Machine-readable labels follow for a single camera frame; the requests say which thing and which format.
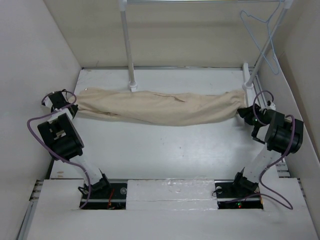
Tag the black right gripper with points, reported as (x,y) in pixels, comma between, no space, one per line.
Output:
(247,112)

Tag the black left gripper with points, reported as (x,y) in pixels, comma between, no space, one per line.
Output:
(74,107)

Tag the beige trousers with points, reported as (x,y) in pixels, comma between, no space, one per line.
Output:
(166,109)

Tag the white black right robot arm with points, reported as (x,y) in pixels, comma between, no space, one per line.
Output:
(279,136)

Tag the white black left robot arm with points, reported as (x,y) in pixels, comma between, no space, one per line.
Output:
(60,135)

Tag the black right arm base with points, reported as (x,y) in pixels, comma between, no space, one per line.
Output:
(230,198)

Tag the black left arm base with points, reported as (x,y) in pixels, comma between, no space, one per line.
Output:
(114,198)

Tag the white clothes rack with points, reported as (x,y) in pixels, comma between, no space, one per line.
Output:
(248,85)

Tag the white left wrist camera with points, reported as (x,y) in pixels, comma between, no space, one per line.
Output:
(47,102)

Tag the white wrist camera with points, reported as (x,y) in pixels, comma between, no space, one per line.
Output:
(47,102)
(270,105)

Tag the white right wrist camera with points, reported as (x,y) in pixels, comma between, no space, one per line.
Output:
(270,105)

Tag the light blue wire hanger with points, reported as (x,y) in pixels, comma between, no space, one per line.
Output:
(265,35)

